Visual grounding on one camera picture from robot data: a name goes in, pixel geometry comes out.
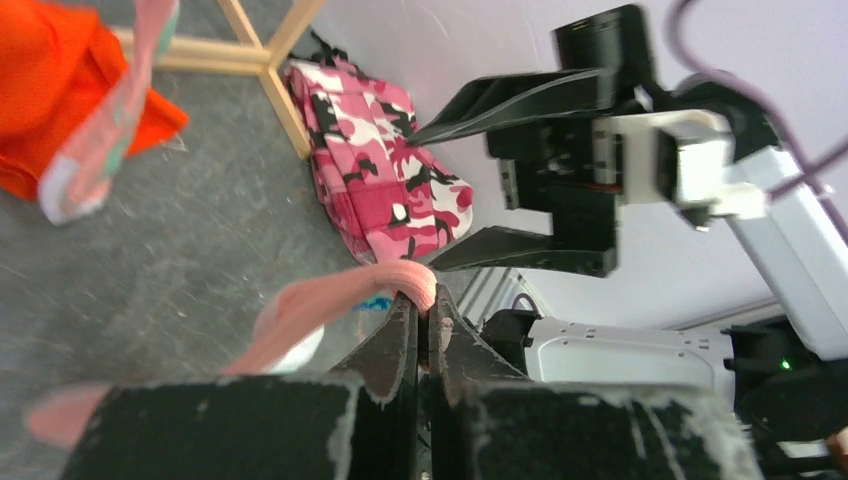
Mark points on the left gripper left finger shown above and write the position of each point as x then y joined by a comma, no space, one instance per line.
357,421

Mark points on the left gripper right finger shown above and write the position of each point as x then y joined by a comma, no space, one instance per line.
490,421

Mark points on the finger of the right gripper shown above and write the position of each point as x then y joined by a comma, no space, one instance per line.
588,254
563,100

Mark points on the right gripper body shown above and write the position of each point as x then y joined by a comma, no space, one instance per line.
551,172

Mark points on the pink sock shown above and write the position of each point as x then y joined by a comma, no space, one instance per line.
79,177
295,313

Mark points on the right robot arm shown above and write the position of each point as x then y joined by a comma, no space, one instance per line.
753,311

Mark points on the pink camouflage backpack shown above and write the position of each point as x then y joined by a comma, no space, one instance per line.
388,200

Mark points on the wooden drying rack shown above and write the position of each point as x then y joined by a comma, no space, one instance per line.
248,56

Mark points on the orange shirt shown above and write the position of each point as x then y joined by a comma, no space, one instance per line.
58,62

